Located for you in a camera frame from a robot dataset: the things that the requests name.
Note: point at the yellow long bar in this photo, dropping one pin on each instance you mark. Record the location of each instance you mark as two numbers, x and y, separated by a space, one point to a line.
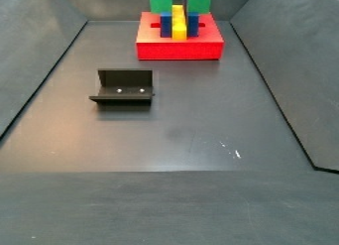
179 23

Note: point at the dark blue right rear post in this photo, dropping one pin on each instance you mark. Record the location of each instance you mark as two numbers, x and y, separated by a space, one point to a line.
166 25

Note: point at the dark blue post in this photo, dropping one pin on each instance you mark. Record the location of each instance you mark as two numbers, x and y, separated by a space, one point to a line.
193 24
166 25

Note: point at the dark blue left rear post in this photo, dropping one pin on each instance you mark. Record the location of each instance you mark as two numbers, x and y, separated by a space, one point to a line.
193 24

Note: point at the green U-shaped block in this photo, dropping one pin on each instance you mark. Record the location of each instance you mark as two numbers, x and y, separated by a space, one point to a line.
194 6

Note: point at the red base board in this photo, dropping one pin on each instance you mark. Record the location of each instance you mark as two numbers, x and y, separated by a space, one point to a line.
154 48

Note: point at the black bracket fixture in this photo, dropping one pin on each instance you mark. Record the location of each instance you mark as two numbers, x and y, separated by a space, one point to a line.
125 85

